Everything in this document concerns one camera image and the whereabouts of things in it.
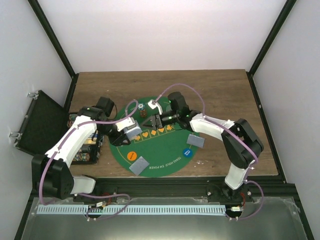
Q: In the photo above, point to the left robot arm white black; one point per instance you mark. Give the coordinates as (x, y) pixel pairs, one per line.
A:
(51, 175)

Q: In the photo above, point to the stacked poker chips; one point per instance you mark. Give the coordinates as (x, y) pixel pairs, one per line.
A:
(142, 110)

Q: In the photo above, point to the light blue slotted strip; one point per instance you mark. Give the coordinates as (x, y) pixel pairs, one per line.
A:
(68, 209)

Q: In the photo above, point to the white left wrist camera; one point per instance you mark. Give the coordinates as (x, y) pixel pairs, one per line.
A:
(128, 122)

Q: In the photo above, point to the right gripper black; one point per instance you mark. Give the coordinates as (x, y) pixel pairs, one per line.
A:
(156, 122)

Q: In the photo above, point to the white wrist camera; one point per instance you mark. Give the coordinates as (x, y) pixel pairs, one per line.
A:
(155, 105)
(128, 122)

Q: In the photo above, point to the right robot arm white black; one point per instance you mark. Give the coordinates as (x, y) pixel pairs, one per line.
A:
(242, 145)

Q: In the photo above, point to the blue patterned card deck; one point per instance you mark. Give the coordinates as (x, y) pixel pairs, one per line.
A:
(132, 131)

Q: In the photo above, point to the black mounting rail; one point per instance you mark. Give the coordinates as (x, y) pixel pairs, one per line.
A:
(213, 188)

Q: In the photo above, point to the blue small blind button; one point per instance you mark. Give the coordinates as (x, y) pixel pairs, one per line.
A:
(187, 153)

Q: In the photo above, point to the round green poker mat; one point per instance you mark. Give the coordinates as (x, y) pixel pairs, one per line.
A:
(162, 148)

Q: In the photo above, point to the dealt cards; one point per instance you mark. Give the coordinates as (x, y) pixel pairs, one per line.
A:
(139, 166)
(195, 140)

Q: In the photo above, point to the black poker chip case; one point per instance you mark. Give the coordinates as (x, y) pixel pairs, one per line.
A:
(89, 152)

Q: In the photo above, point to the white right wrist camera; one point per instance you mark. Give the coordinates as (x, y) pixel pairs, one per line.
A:
(155, 105)

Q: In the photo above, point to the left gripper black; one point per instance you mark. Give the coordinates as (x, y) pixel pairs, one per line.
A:
(116, 141)

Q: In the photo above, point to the orange big blind button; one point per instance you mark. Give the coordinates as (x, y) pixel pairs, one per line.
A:
(132, 156)

